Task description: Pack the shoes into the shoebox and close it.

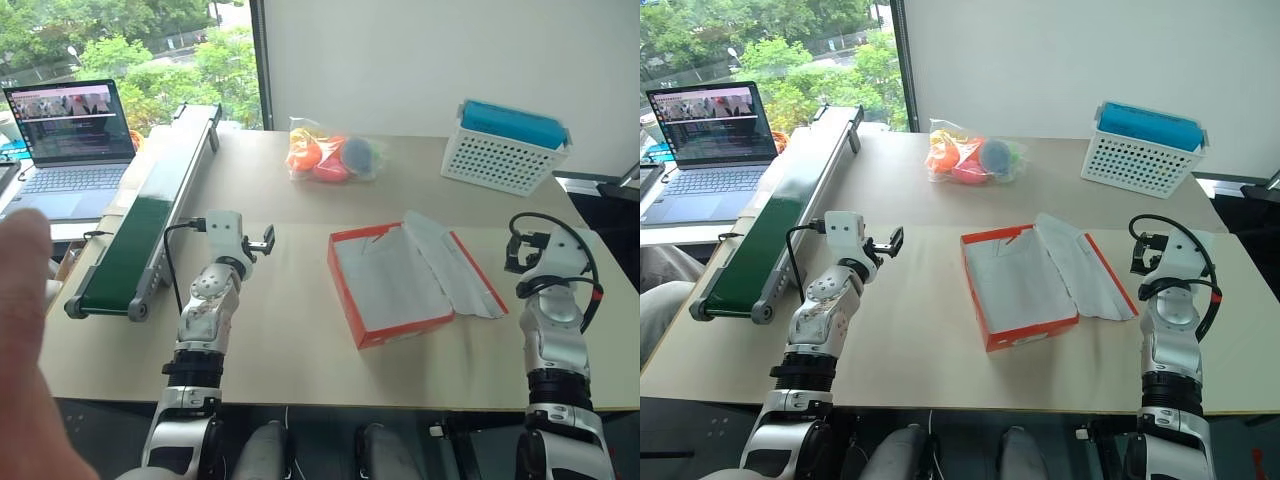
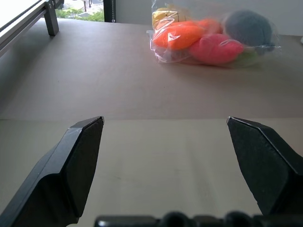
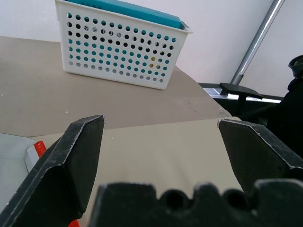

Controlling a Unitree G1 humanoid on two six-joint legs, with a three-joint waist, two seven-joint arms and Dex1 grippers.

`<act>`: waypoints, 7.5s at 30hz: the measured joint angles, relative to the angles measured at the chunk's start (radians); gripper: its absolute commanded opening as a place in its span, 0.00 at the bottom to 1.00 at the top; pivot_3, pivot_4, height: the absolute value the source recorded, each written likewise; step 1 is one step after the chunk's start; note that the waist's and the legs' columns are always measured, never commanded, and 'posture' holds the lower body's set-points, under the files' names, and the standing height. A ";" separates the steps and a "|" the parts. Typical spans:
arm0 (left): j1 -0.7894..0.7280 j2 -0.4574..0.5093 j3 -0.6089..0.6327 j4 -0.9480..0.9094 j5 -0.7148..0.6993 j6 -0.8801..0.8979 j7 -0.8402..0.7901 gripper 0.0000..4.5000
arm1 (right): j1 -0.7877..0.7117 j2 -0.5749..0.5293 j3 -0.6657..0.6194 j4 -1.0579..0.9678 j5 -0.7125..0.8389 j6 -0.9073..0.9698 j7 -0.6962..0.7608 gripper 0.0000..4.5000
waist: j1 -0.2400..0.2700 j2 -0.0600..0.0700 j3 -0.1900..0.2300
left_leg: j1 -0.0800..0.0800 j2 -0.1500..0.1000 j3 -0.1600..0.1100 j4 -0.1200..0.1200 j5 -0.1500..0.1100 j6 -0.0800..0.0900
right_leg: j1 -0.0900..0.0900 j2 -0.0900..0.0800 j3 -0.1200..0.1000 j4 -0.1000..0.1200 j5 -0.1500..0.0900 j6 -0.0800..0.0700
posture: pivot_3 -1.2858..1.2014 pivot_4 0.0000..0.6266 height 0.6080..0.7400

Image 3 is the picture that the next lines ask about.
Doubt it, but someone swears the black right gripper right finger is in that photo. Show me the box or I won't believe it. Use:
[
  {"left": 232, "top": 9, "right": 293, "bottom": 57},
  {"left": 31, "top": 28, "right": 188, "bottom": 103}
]
[{"left": 217, "top": 119, "right": 303, "bottom": 191}]

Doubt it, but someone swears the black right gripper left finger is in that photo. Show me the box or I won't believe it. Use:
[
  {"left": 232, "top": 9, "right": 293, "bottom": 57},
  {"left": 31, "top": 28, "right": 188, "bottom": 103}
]
[{"left": 0, "top": 114, "right": 105, "bottom": 227}]

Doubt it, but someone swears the white box with red object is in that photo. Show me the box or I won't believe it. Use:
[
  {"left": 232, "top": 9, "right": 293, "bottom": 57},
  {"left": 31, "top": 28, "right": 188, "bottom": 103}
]
[{"left": 0, "top": 132, "right": 80, "bottom": 227}]

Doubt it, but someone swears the teal object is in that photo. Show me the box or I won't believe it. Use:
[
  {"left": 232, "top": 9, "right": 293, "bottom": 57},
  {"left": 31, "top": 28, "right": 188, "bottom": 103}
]
[{"left": 71, "top": 0, "right": 187, "bottom": 30}]

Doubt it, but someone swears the person in black clothing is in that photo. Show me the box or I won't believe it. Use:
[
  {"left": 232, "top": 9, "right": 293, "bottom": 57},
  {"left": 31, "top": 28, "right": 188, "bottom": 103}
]
[{"left": 265, "top": 54, "right": 303, "bottom": 158}]

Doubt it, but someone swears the silver metal pole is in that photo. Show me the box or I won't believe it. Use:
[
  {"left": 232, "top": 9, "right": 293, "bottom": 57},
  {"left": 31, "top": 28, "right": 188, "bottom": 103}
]
[{"left": 230, "top": 0, "right": 284, "bottom": 85}]

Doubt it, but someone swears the white perforated plastic basket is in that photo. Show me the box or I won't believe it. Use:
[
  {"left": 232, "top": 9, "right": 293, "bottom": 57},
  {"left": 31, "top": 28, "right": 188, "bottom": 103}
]
[{"left": 54, "top": 0, "right": 194, "bottom": 90}]

